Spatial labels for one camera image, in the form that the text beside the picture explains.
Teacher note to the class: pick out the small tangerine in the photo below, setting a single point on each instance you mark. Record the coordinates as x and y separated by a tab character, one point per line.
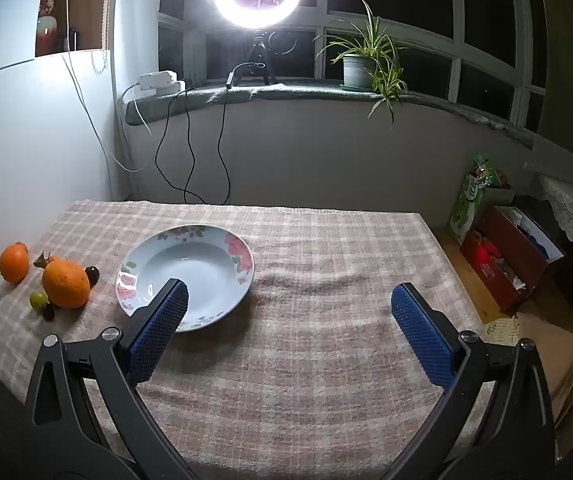
13	262

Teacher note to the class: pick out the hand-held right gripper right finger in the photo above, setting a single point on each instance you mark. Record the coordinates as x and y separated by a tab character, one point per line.
424	335

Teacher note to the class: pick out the black tripod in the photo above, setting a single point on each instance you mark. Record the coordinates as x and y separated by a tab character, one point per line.
258	52

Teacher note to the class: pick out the grey windowsill mat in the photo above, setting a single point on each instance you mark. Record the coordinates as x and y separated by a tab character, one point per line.
316	91

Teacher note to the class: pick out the red white vase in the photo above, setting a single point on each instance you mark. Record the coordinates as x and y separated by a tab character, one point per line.
46	30

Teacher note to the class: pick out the potted spider plant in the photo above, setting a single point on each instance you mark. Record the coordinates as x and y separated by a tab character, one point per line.
358	70

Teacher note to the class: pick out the green printed bag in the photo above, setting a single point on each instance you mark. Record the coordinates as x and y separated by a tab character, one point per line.
466	205

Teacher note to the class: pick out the white window frame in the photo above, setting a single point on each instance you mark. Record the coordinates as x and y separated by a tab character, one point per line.
458	10

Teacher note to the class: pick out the white power strip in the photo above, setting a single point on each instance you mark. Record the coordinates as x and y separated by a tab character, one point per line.
156	79

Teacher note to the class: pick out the beige checked tablecloth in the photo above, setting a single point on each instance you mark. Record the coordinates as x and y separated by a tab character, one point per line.
316	310

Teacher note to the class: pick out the white power adapter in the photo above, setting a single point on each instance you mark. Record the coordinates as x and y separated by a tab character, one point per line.
174	87

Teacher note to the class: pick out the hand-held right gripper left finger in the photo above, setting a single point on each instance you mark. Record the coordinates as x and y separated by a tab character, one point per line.
164	327

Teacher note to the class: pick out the brown wooden shelf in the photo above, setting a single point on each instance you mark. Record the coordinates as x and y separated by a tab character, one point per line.
86	10

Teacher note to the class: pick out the brown cushion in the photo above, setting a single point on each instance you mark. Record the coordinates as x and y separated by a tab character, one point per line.
551	355

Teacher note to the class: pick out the green round fruit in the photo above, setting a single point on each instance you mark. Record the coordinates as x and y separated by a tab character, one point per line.
38	300

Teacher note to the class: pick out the red box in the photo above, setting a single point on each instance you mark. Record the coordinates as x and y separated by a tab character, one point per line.
506	280

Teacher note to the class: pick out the large oval orange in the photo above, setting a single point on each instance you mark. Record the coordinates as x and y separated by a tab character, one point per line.
66	284

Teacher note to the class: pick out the floral white plate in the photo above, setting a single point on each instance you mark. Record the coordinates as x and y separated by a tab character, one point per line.
191	265

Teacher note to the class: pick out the dark round fruit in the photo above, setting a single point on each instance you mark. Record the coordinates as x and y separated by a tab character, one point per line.
48	313
93	275

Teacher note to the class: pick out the white panel board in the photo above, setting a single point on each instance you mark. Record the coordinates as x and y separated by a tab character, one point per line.
31	160

